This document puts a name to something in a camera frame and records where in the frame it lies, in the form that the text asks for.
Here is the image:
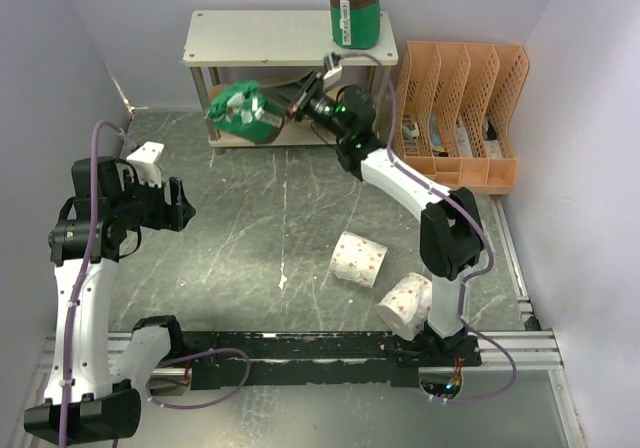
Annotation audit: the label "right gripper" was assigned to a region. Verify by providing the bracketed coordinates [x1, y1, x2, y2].
[257, 69, 350, 141]

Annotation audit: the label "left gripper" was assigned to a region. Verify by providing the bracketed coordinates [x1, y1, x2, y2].
[110, 167, 196, 231]

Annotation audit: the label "green brown roll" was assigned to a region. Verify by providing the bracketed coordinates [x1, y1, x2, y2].
[329, 0, 381, 50]

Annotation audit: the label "white floral roll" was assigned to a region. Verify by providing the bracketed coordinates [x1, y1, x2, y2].
[329, 231, 388, 288]
[376, 272, 432, 341]

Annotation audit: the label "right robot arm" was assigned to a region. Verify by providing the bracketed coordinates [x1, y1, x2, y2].
[259, 72, 485, 366]

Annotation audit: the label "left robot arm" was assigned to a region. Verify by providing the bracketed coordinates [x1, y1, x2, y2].
[23, 150, 196, 446]

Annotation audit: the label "beige two-tier shelf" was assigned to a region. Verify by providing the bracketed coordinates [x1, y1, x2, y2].
[183, 10, 399, 154]

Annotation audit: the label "items in file organizer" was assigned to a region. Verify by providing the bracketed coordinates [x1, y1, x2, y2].
[401, 114, 503, 159]

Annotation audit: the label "orange plastic file organizer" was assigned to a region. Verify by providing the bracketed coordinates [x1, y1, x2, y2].
[393, 41, 529, 195]

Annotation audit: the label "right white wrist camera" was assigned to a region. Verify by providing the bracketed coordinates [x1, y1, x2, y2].
[323, 52, 343, 90]

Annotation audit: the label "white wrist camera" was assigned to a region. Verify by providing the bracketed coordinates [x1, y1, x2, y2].
[125, 141, 165, 188]
[323, 52, 343, 90]

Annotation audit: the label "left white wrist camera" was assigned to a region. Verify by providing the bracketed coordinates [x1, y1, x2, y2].
[125, 141, 165, 188]

